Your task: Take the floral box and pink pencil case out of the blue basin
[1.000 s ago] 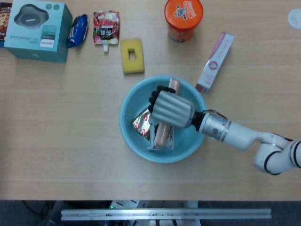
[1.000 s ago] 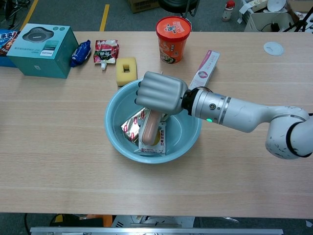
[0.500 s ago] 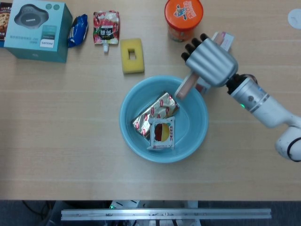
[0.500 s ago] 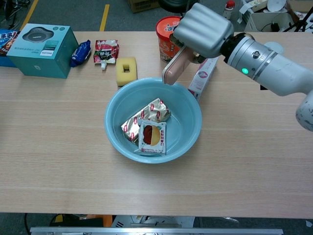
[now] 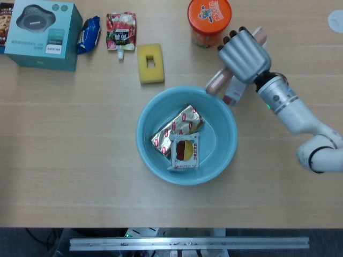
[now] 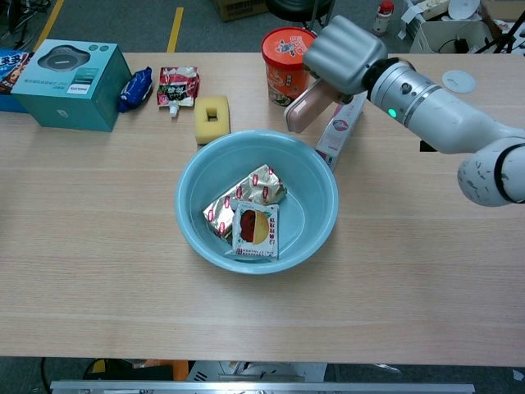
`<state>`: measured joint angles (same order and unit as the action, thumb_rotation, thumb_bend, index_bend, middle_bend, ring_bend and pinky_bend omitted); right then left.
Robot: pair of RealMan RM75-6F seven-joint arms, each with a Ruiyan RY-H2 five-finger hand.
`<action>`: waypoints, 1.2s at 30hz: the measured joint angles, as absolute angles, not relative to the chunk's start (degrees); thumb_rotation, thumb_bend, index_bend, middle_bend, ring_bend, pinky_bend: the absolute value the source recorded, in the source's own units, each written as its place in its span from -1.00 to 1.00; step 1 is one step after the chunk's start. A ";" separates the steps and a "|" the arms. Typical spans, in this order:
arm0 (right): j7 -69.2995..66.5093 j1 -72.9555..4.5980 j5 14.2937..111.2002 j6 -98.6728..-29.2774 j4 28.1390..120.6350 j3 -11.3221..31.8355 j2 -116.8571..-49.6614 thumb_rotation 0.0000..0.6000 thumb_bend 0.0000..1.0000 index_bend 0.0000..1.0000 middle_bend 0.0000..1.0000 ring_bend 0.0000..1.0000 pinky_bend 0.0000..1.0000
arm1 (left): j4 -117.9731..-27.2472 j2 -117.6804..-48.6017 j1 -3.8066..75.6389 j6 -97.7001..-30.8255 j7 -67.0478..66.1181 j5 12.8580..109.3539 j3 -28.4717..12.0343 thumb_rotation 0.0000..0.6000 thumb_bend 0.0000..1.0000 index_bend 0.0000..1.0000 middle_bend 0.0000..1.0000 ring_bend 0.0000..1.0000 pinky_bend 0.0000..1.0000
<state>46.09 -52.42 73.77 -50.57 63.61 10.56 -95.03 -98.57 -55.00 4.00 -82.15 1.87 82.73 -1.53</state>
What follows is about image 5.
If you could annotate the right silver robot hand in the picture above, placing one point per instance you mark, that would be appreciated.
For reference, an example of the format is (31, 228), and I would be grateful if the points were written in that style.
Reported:
(245, 56)

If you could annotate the long pink plastic case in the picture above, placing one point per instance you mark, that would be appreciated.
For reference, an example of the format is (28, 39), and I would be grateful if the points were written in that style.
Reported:
(218, 81)

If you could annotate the floral pink tissue carton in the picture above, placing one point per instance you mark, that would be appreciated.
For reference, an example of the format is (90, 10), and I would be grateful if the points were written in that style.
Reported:
(234, 92)

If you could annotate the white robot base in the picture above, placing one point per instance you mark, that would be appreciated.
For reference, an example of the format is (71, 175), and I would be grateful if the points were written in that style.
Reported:
(142, 232)

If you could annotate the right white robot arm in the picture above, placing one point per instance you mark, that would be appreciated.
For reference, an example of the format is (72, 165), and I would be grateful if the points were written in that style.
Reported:
(294, 112)

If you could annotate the light blue plastic bowl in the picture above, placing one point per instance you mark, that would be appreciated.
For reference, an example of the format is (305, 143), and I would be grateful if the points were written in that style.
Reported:
(217, 125)

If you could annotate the orange instant noodle cup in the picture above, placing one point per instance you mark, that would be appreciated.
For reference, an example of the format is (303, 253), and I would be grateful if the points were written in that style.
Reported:
(209, 16)

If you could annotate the white round table grommet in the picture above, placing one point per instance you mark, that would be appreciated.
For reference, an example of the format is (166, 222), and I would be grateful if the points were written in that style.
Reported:
(336, 21)

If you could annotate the gold foil snack packet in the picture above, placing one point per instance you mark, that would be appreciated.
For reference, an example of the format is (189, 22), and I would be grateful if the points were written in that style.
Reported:
(177, 125)

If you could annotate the yellow sponge with hole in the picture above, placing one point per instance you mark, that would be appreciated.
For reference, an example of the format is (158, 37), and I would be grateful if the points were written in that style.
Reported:
(143, 67)

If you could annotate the white red yellow snack packet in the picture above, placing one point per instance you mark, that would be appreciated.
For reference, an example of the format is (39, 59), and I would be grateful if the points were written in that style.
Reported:
(185, 152)

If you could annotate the red drink pouch with spout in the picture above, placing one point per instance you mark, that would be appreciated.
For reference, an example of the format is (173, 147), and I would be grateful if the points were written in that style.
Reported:
(120, 32)

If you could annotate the blue cookie packet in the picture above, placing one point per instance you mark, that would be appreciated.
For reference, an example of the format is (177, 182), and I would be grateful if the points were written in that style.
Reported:
(89, 34)

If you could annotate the teal speaker retail box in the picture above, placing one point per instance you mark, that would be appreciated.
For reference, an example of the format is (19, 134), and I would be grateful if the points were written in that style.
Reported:
(40, 34)

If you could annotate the chocolate cookie box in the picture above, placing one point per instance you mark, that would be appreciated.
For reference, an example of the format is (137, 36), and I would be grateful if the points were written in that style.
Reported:
(5, 24)

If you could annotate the aluminium profile rail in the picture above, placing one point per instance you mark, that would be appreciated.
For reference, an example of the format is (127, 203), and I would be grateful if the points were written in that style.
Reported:
(187, 243)

